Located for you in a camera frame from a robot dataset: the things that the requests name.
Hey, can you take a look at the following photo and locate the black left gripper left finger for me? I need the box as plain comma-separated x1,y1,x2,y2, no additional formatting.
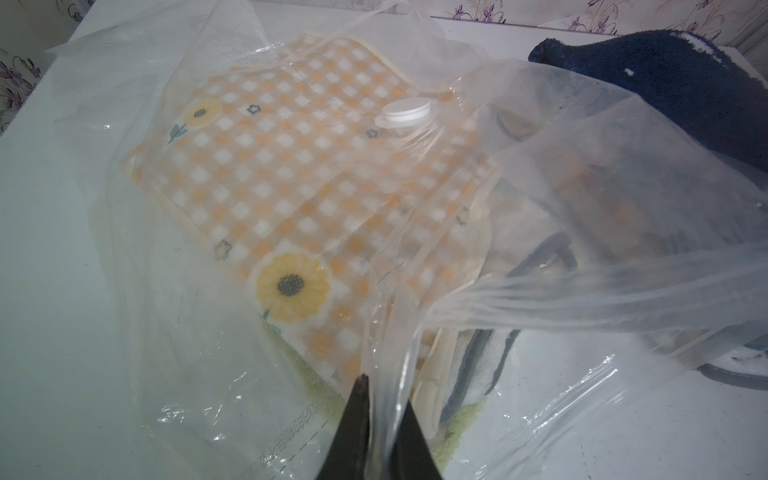
316,374,370,480

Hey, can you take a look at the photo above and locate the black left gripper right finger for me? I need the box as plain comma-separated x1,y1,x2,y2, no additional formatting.
389,402,442,480

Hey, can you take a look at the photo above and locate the clear plastic vacuum bag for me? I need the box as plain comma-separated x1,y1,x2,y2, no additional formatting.
53,1,767,479

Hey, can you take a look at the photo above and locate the navy star pattern blanket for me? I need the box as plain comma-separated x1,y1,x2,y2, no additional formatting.
528,30,767,173

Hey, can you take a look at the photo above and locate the orange checked sunflower blanket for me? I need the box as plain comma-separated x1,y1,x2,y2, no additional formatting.
116,32,497,479

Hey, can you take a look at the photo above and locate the white vacuum bag valve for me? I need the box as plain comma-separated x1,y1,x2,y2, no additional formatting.
374,97,435,130

